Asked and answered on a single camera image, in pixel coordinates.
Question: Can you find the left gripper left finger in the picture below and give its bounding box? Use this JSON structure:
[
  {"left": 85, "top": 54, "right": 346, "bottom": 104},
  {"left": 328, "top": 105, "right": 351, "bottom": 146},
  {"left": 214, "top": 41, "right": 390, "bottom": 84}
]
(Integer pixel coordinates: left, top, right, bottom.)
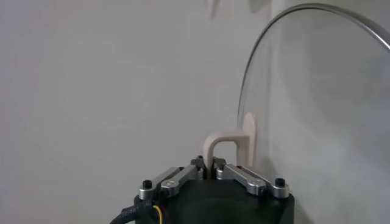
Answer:
[{"left": 138, "top": 155, "right": 204, "bottom": 201}]

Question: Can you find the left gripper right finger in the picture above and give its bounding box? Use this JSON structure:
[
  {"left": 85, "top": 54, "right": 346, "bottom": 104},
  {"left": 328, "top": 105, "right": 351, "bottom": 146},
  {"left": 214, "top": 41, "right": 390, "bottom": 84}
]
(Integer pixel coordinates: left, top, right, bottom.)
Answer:
[{"left": 212, "top": 156, "right": 290, "bottom": 199}]

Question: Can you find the round glass lid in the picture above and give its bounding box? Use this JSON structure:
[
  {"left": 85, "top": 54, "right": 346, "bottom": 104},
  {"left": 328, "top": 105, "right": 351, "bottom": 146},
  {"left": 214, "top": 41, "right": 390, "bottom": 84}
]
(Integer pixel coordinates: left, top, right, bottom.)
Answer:
[{"left": 202, "top": 2, "right": 390, "bottom": 224}]

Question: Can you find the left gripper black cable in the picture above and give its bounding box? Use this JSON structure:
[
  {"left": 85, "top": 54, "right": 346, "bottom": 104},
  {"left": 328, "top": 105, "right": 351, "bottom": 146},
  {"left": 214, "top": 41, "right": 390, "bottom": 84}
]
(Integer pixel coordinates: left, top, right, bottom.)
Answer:
[{"left": 109, "top": 203, "right": 165, "bottom": 224}]

